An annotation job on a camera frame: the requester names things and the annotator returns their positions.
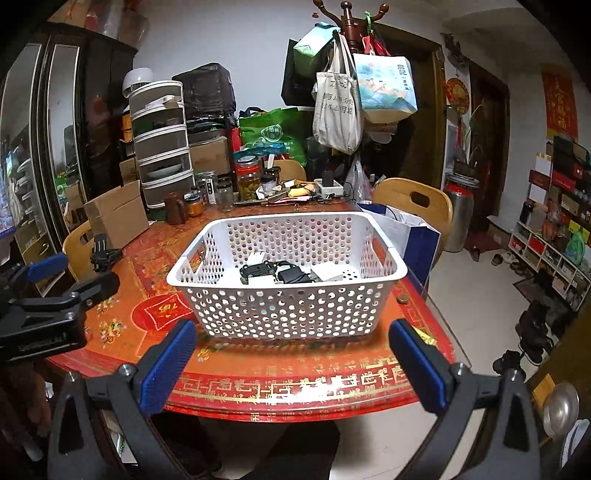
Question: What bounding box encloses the white shoe shelf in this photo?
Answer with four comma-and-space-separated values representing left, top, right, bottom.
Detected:
508, 221, 590, 312

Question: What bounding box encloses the black clamp on chair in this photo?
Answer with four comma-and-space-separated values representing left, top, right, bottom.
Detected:
90, 234, 122, 273

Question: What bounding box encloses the white usb wall charger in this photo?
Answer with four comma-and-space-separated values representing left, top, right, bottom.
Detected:
310, 262, 359, 282

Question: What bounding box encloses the light blue printed tote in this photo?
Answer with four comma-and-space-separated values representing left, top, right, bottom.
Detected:
353, 53, 418, 124

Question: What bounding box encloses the beige canvas tote bag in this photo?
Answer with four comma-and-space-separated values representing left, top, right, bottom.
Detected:
312, 32, 363, 155

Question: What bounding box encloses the black adapter with cable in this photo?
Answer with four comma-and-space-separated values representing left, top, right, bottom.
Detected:
239, 261, 318, 285

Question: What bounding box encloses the white and blue shopping bag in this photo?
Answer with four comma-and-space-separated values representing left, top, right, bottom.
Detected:
358, 203, 441, 287

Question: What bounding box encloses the white perforated plastic basket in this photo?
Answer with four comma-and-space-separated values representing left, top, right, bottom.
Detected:
166, 211, 408, 341

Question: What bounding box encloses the green shopping bag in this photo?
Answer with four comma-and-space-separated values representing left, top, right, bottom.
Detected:
238, 107, 308, 166

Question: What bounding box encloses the black bag on boxes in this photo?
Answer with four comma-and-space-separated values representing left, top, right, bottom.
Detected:
171, 63, 236, 120

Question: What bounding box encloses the wooden chair left side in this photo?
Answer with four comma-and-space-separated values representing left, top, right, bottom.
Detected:
62, 221, 94, 281

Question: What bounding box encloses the wooden chair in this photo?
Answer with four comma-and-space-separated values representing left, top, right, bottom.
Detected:
372, 178, 453, 262
62, 221, 94, 281

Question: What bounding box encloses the pickle jar red lid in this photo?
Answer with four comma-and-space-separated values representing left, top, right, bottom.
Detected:
235, 155, 262, 201

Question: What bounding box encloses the white power strip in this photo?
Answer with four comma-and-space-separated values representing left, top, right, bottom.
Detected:
315, 178, 345, 199

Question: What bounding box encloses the wooden chair right side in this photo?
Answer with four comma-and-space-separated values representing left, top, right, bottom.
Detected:
372, 178, 453, 262

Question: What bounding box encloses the large white charger block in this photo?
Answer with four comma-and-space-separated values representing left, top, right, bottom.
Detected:
245, 252, 276, 285

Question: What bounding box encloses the brown cardboard box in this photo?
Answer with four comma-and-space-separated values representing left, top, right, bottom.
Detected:
84, 180, 149, 249

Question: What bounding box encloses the white plastic drawer tower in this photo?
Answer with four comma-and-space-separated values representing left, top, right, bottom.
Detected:
129, 80, 194, 209

